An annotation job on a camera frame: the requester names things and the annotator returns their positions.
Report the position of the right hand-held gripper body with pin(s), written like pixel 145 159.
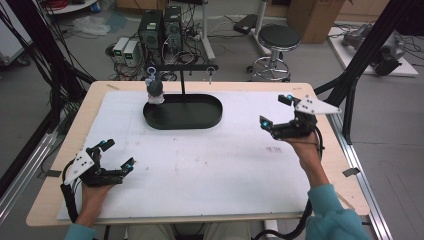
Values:
pixel 300 126

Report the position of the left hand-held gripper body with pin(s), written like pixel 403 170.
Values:
pixel 100 175

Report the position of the black rack with oval tray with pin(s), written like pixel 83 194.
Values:
pixel 183 116

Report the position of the person's left hand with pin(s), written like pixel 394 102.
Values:
pixel 93 196

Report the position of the person's right hand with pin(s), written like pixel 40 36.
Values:
pixel 306 148

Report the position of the black tape piece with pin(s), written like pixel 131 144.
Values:
pixel 351 172
pixel 53 173

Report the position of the black round stool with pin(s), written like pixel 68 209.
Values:
pixel 278 36

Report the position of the person's legs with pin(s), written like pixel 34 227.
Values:
pixel 150 231

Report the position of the white floor platform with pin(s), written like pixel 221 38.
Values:
pixel 343 56

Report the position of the white table mat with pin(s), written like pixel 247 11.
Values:
pixel 200 160

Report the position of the large cardboard box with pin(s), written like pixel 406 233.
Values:
pixel 313 20

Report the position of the black flat floor device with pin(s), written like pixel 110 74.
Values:
pixel 245 24

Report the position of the white power supply unit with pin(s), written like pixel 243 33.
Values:
pixel 120 48
pixel 131 53

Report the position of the white office desk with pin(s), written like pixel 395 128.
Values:
pixel 206 33

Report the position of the grey robot part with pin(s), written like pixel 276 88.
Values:
pixel 383 53

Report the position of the black computer tower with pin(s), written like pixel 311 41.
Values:
pixel 150 33
pixel 172 30

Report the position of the clear plastic bag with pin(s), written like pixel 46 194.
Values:
pixel 91 25

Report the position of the white round table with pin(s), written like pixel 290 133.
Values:
pixel 80 6

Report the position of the aluminium rail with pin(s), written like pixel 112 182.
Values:
pixel 363 180
pixel 23 173

